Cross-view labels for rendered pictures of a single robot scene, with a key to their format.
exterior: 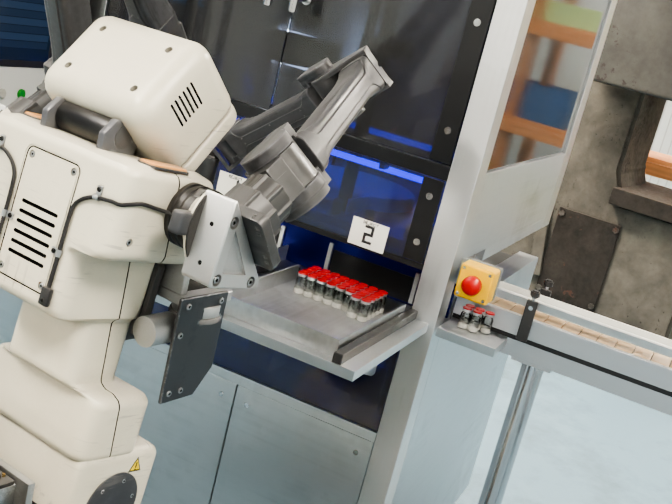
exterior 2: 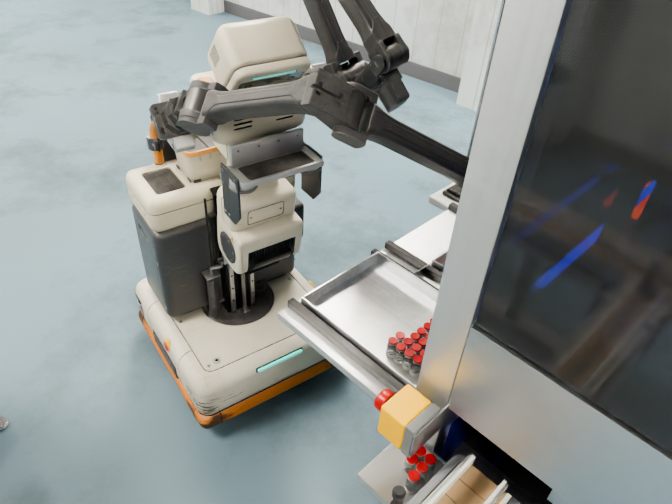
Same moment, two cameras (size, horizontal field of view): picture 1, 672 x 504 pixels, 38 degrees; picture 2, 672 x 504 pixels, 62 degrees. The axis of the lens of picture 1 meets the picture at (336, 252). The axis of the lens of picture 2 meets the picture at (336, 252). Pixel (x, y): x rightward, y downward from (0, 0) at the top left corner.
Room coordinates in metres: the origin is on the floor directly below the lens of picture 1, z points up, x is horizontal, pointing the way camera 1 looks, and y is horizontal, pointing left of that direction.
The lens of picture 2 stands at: (2.05, -0.88, 1.80)
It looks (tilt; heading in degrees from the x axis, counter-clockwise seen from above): 39 degrees down; 112
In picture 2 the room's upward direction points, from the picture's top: 4 degrees clockwise
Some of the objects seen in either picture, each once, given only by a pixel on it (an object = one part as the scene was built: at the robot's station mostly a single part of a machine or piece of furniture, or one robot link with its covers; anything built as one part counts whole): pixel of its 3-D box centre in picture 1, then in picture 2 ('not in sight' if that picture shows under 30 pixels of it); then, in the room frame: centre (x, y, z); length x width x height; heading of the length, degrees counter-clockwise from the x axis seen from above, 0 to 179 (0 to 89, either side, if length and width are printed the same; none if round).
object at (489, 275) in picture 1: (478, 281); (407, 419); (1.96, -0.30, 1.00); 0.08 x 0.07 x 0.07; 159
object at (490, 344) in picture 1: (474, 335); (410, 480); (2.00, -0.33, 0.87); 0.14 x 0.13 x 0.02; 159
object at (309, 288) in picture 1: (334, 294); (423, 335); (1.92, -0.02, 0.90); 0.18 x 0.02 x 0.05; 69
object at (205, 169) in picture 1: (203, 165); not in sight; (1.95, 0.30, 1.10); 0.07 x 0.06 x 0.07; 7
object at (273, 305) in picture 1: (314, 306); (393, 315); (1.84, 0.01, 0.90); 0.34 x 0.26 x 0.04; 159
